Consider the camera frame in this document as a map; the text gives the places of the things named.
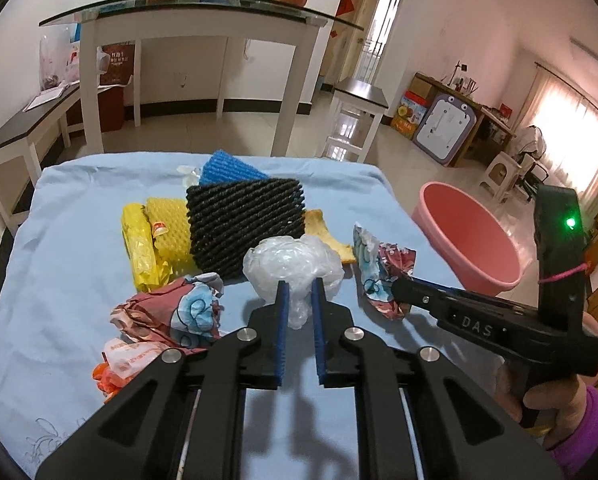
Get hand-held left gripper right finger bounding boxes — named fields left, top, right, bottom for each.
left=312, top=278, right=566, bottom=480

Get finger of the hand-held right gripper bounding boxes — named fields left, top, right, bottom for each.
left=392, top=278, right=456, bottom=319
left=411, top=277, right=480, bottom=298

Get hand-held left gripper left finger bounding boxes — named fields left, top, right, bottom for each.
left=35, top=281, right=288, bottom=480

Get floral paper wrapper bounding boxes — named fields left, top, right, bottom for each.
left=110, top=272, right=226, bottom=351
left=351, top=223, right=417, bottom=322

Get pink plastic basin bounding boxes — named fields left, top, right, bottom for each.
left=410, top=181, right=523, bottom=297

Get person's right forearm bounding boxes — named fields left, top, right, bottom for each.
left=549, top=385, right=598, bottom=480

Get person's right hand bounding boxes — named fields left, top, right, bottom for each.
left=496, top=359, right=591, bottom=454

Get yellow fruit peel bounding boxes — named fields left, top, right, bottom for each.
left=303, top=208, right=358, bottom=266

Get black foam net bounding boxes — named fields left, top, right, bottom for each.
left=185, top=177, right=307, bottom=281

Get white plastic stool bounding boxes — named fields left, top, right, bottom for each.
left=480, top=151, right=522, bottom=203

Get yellow foam net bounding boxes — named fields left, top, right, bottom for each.
left=145, top=197, right=200, bottom=276

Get white orange snack wrapper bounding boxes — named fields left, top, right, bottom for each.
left=101, top=337, right=172, bottom=386

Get purple children's drawing board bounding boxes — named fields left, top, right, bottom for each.
left=411, top=92, right=482, bottom=168

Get yellow plastic bag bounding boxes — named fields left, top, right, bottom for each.
left=121, top=201, right=175, bottom=293

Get chair with clothes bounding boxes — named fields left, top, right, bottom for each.
left=509, top=125, right=552, bottom=196

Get wooden desk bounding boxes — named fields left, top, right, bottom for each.
left=411, top=72, right=517, bottom=168

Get colourful fruit carton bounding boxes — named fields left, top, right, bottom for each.
left=391, top=92, right=427, bottom=141

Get blue foam net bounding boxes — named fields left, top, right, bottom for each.
left=199, top=149, right=271, bottom=187

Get orange plastic scrap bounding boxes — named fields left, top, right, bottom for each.
left=93, top=362, right=124, bottom=401

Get clear crinkled plastic wrap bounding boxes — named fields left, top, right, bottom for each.
left=175, top=164, right=203, bottom=187

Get light window curtain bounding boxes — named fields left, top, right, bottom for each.
left=516, top=67, right=598, bottom=211

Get black-top white stool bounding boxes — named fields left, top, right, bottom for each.
left=318, top=78, right=390, bottom=163

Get light blue cloth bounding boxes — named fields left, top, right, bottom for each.
left=0, top=151, right=460, bottom=480

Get white air conditioner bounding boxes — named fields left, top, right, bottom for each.
left=568, top=35, right=598, bottom=81

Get dark red bin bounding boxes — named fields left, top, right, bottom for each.
left=97, top=42, right=136, bottom=133

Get white glass-top table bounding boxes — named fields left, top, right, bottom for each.
left=38, top=0, right=365, bottom=158

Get white plastic bag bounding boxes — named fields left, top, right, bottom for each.
left=96, top=46, right=114, bottom=78

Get black-top white bench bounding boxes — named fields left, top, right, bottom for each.
left=0, top=82, right=87, bottom=236

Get white paper sheet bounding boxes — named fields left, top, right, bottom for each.
left=23, top=87, right=72, bottom=112

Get clear plastic bag with items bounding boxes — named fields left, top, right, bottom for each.
left=39, top=27, right=84, bottom=91

